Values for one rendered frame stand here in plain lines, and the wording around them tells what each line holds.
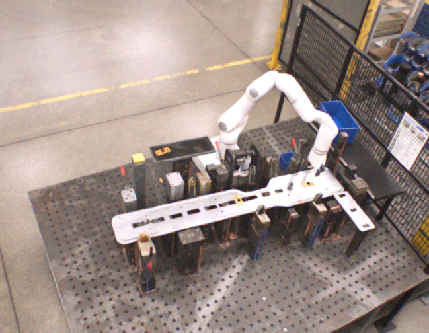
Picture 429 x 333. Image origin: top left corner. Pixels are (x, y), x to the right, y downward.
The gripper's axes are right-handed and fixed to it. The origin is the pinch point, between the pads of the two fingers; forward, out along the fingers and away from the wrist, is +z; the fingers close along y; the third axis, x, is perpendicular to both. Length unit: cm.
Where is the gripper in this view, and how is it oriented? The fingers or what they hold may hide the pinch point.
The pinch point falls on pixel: (312, 170)
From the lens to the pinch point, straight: 260.9
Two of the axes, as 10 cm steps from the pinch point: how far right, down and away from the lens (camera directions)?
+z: -1.0, 7.2, 6.8
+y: 3.7, 6.7, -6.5
